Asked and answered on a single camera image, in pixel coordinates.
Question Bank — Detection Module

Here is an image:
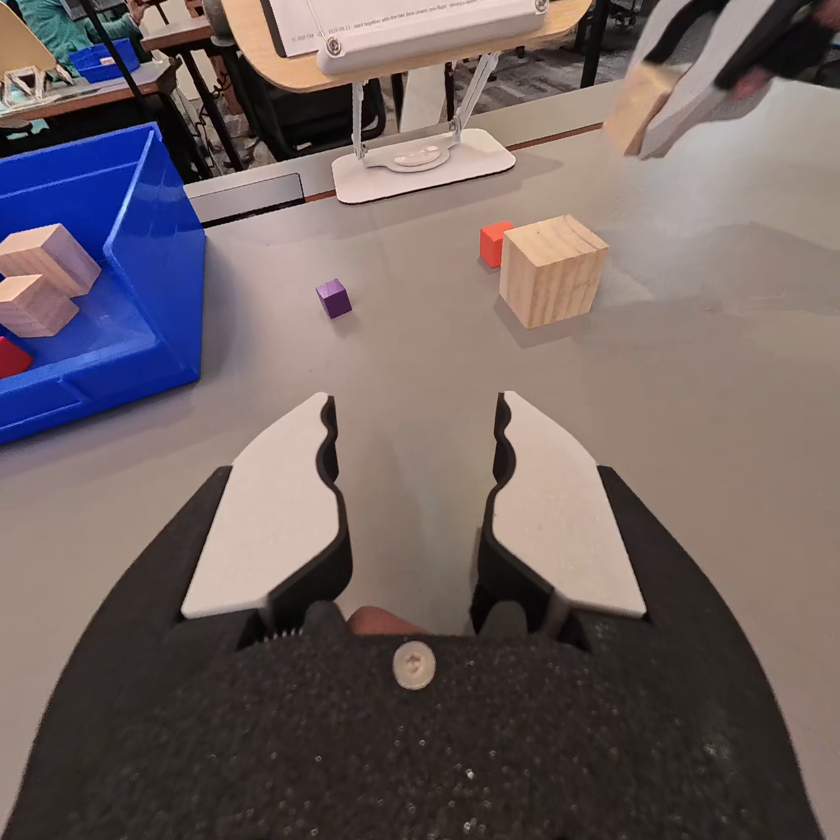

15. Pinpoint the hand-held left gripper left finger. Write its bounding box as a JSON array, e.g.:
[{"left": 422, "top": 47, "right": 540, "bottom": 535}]
[{"left": 180, "top": 392, "right": 354, "bottom": 623}]

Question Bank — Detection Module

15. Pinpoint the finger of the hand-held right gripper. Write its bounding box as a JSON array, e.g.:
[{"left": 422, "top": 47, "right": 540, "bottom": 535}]
[
  {"left": 628, "top": 0, "right": 723, "bottom": 74},
  {"left": 640, "top": 0, "right": 795, "bottom": 161}
]

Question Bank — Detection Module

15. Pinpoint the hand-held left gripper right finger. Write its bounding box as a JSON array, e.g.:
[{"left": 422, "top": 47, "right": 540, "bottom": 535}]
[{"left": 470, "top": 390, "right": 648, "bottom": 623}]

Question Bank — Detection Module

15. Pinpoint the medium wooden cube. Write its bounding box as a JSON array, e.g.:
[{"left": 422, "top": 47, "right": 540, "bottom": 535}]
[
  {"left": 0, "top": 273, "right": 80, "bottom": 340},
  {"left": 603, "top": 62, "right": 683, "bottom": 158}
]

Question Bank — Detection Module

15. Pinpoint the purple wooden cube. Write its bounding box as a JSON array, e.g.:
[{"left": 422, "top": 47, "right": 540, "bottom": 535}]
[{"left": 315, "top": 277, "right": 353, "bottom": 320}]

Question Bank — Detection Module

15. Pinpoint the large wooden cube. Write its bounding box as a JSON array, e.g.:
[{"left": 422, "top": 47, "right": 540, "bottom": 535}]
[
  {"left": 0, "top": 224, "right": 102, "bottom": 298},
  {"left": 498, "top": 214, "right": 610, "bottom": 329}
]

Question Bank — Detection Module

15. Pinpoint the blue plastic bin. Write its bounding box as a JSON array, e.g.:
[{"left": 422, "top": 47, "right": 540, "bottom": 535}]
[{"left": 0, "top": 124, "right": 208, "bottom": 445}]

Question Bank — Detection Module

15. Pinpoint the red wooden cube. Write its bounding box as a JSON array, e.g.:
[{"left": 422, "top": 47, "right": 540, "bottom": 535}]
[
  {"left": 0, "top": 335, "right": 34, "bottom": 380},
  {"left": 479, "top": 220, "right": 517, "bottom": 270}
]

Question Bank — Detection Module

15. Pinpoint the person's right hand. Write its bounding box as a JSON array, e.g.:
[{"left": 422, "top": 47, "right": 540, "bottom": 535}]
[{"left": 729, "top": 59, "right": 840, "bottom": 109}]

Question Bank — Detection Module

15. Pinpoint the white instruction sheet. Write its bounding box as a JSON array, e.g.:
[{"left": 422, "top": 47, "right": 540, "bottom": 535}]
[{"left": 263, "top": 0, "right": 552, "bottom": 60}]

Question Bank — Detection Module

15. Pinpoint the white folding stand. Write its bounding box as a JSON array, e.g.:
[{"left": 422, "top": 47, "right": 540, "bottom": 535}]
[{"left": 315, "top": 0, "right": 552, "bottom": 204}]

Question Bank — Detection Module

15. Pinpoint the black office chair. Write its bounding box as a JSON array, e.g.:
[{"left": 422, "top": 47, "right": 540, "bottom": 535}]
[{"left": 210, "top": 53, "right": 388, "bottom": 165}]

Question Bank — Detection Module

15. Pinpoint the brown wooden desk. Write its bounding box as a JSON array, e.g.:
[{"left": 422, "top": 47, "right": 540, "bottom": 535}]
[{"left": 0, "top": 63, "right": 178, "bottom": 126}]

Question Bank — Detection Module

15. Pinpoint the small blue bin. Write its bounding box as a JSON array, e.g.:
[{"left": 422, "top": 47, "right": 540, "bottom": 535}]
[{"left": 66, "top": 40, "right": 143, "bottom": 82}]

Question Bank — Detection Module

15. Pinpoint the pale board on stand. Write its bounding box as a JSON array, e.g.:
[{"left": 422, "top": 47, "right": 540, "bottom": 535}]
[{"left": 0, "top": 0, "right": 60, "bottom": 106}]

